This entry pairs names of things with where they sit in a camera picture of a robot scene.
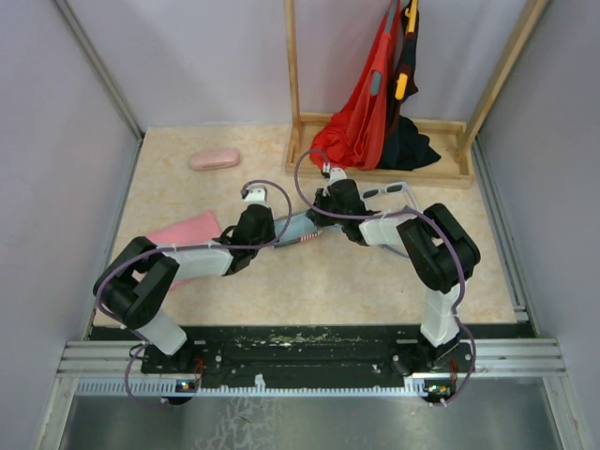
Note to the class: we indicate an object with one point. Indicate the white frame sunglasses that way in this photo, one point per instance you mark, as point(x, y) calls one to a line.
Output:
point(393, 188)

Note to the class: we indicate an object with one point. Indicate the white cable duct strip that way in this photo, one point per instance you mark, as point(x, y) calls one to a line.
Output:
point(177, 388)

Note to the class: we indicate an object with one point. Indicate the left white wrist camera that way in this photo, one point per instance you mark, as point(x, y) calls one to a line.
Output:
point(255, 194)

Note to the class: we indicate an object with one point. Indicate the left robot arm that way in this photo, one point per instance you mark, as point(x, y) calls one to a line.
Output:
point(135, 285)

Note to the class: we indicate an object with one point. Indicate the light blue lens cloth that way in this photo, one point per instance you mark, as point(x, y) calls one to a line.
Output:
point(300, 229)

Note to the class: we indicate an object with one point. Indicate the pink glasses case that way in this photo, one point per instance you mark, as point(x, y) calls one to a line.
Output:
point(214, 159)

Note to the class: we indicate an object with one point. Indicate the pink folded cloth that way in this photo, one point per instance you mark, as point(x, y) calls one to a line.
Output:
point(194, 231)

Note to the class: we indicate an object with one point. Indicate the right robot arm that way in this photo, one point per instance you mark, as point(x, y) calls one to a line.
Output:
point(442, 254)

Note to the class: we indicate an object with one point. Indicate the yellow clothes hanger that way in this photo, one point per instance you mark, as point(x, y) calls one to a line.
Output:
point(407, 61)

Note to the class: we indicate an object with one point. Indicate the red hanging garment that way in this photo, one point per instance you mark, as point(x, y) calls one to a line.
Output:
point(354, 136)

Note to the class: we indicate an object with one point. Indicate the grey blue frame glasses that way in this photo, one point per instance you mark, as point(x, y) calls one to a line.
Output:
point(395, 251)

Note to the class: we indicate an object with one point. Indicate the flag print glasses case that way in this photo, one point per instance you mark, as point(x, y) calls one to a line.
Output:
point(280, 227)

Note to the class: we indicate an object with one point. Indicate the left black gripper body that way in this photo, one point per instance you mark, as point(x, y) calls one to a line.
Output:
point(269, 234)

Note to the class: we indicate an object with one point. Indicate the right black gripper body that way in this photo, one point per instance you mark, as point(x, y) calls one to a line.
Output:
point(322, 219)

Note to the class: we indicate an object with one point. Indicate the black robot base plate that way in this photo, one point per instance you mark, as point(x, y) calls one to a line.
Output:
point(336, 356)

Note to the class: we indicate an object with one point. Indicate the wooden clothes rack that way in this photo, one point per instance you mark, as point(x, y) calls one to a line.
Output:
point(452, 140)

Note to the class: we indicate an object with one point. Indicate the dark hanging garment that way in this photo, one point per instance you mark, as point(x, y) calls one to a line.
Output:
point(405, 148)

